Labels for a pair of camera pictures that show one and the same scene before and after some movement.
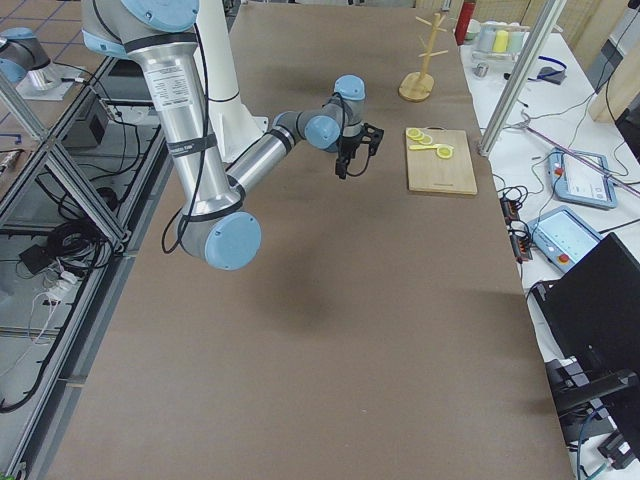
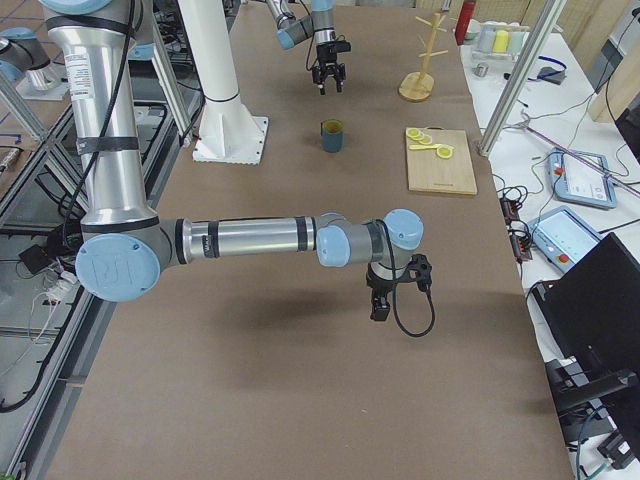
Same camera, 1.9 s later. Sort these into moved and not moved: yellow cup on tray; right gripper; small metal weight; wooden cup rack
Moved: right gripper
Not moved: wooden cup rack; yellow cup on tray; small metal weight
